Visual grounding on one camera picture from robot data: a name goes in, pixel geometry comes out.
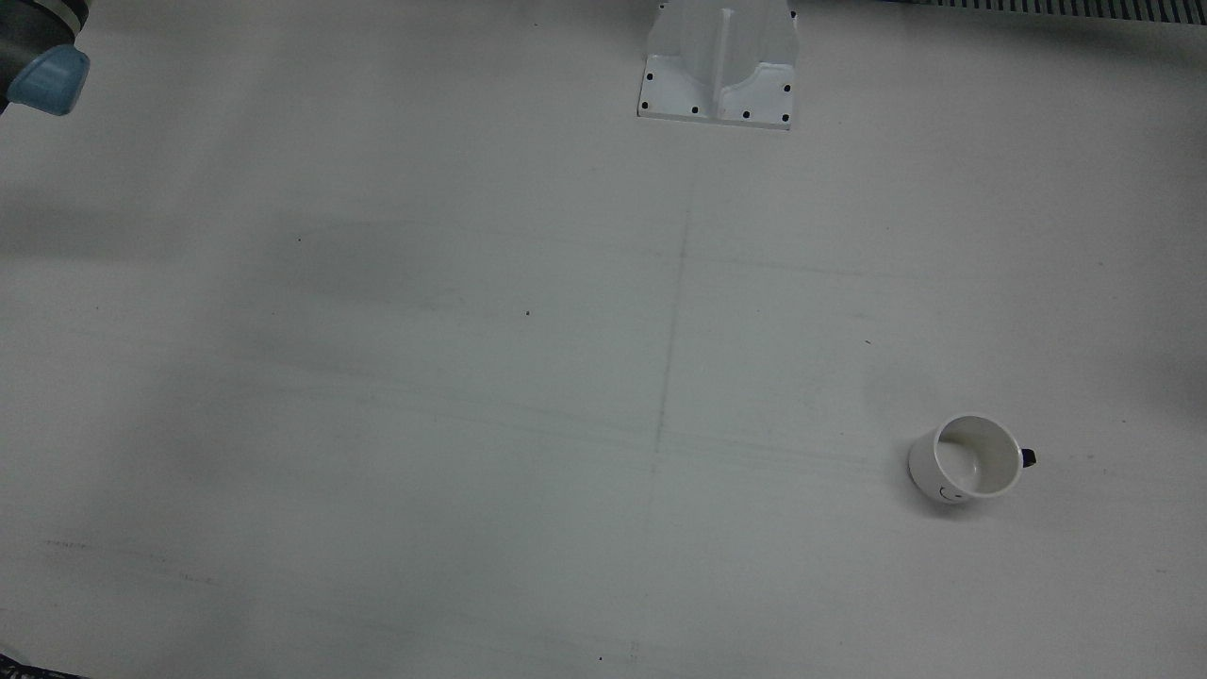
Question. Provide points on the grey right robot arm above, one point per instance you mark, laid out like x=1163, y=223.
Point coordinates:
x=47, y=80

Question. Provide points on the white column pedestal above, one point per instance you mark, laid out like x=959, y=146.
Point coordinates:
x=717, y=75

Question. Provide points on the grated metal panel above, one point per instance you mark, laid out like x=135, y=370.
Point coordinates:
x=1066, y=8

